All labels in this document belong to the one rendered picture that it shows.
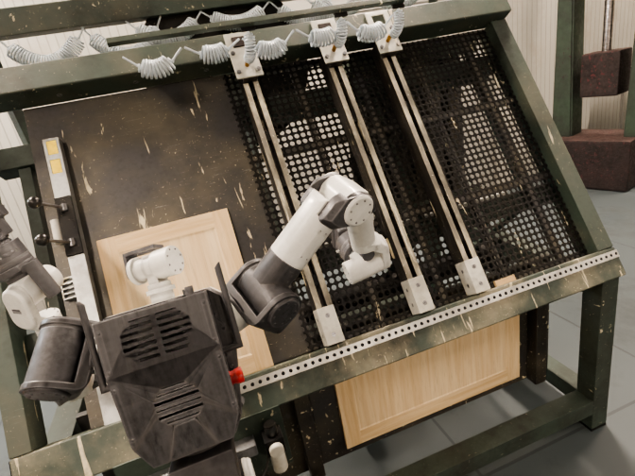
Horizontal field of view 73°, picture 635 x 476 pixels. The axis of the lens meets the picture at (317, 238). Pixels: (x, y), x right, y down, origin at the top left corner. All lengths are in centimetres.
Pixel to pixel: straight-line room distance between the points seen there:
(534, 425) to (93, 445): 172
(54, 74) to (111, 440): 119
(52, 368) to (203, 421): 31
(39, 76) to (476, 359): 203
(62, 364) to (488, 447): 168
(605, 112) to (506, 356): 536
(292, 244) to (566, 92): 519
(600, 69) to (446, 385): 433
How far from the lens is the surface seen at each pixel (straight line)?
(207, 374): 84
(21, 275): 119
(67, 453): 154
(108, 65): 175
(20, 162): 182
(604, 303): 212
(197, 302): 82
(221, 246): 151
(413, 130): 176
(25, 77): 180
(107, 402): 150
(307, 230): 92
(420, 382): 201
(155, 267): 99
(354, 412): 193
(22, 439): 157
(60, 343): 102
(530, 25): 615
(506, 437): 217
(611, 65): 568
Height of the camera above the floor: 175
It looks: 21 degrees down
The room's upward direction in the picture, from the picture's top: 10 degrees counter-clockwise
